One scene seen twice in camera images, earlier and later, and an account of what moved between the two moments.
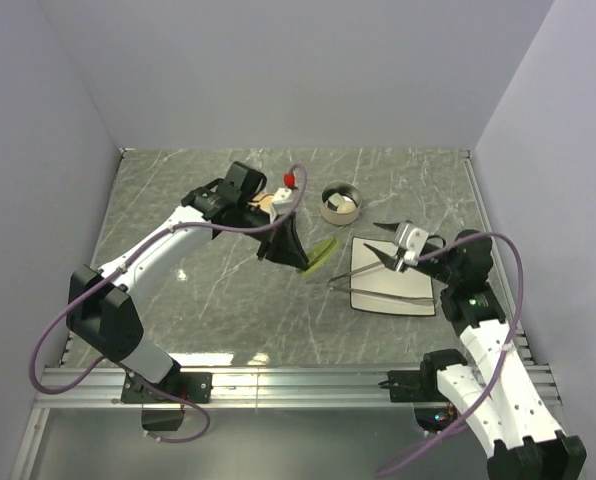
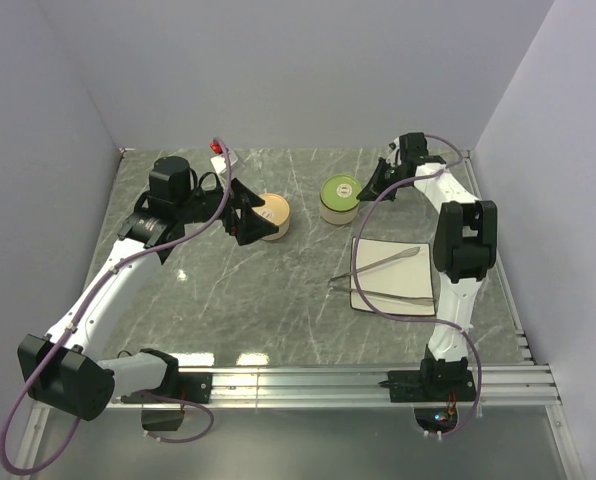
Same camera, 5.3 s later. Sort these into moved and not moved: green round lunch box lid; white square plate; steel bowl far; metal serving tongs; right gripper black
Moved: right gripper black; green round lunch box lid
Not moved: white square plate; metal serving tongs; steel bowl far
